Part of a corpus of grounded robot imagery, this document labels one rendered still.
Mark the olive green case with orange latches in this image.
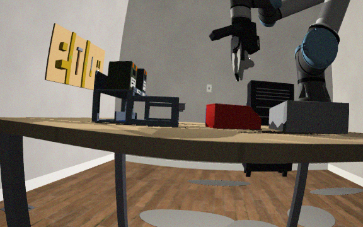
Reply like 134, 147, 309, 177
107, 61, 137, 90

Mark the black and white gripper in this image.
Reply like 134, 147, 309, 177
231, 16, 260, 81

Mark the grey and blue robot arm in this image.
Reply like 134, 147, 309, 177
209, 0, 350, 102

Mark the dark grey case with orange latches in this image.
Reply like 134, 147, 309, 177
136, 69, 147, 94

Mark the grey metal shelf rack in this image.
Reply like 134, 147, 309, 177
91, 70, 185, 127

